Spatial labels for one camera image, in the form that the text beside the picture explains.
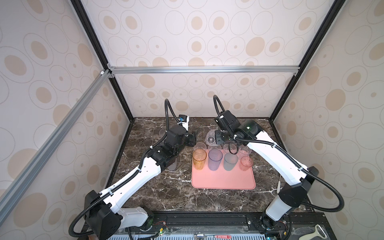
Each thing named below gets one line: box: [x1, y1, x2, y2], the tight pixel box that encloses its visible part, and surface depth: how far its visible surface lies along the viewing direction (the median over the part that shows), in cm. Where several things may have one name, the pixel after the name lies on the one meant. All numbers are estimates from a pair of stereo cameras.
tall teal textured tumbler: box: [223, 152, 238, 171], surface depth 89 cm
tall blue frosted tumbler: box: [208, 149, 223, 171], surface depth 86 cm
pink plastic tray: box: [191, 162, 256, 189], surface depth 91 cm
